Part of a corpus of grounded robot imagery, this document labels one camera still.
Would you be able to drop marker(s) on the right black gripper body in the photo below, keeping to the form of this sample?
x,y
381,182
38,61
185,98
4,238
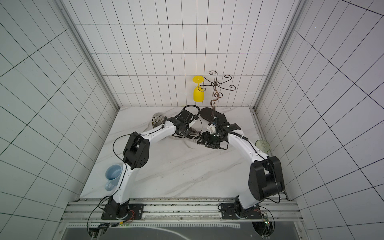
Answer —
x,y
210,140

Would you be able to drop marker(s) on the yellow plastic wine glass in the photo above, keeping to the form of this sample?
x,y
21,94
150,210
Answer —
x,y
198,94

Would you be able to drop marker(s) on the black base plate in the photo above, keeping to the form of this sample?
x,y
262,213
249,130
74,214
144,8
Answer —
x,y
234,211
126,212

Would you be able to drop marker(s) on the black white sneaker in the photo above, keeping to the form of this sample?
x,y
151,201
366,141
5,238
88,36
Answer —
x,y
158,119
191,134

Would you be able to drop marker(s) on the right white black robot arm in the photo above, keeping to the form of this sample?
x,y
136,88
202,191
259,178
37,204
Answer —
x,y
265,174

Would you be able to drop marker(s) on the green transparent plastic cup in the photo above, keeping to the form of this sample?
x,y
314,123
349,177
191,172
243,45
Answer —
x,y
263,145

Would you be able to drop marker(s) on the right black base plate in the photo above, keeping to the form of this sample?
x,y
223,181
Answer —
x,y
234,211

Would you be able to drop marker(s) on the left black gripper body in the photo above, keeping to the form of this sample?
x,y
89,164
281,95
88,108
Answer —
x,y
185,128

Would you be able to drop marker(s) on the aluminium rail frame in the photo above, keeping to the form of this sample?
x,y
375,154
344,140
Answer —
x,y
174,212

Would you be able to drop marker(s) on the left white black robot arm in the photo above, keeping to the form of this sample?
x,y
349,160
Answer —
x,y
137,150

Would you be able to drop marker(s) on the light blue ceramic mug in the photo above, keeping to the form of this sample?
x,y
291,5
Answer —
x,y
113,174

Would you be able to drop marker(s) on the black metal glass rack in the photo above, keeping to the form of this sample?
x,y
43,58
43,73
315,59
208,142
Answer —
x,y
209,114

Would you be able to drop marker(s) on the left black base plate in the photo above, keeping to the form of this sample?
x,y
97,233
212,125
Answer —
x,y
126,212

